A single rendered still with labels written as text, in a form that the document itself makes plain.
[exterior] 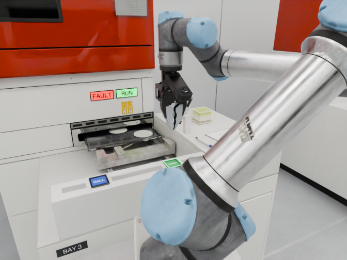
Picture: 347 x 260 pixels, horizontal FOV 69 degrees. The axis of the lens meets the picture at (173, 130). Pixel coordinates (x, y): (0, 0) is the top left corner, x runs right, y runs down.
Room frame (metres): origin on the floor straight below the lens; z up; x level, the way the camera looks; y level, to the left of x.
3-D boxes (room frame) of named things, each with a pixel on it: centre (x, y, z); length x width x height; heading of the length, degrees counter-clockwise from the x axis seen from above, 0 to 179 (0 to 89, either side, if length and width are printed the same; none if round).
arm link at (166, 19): (0.81, 0.01, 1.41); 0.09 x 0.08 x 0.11; 40
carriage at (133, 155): (1.06, 0.17, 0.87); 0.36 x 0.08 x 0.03; 116
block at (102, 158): (0.99, 0.32, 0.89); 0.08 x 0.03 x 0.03; 26
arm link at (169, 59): (0.81, 0.01, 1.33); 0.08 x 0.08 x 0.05
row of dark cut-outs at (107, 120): (1.29, 0.32, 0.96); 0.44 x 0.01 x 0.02; 116
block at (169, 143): (1.13, 0.02, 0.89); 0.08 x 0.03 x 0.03; 26
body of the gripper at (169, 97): (0.82, 0.01, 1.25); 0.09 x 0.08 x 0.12; 26
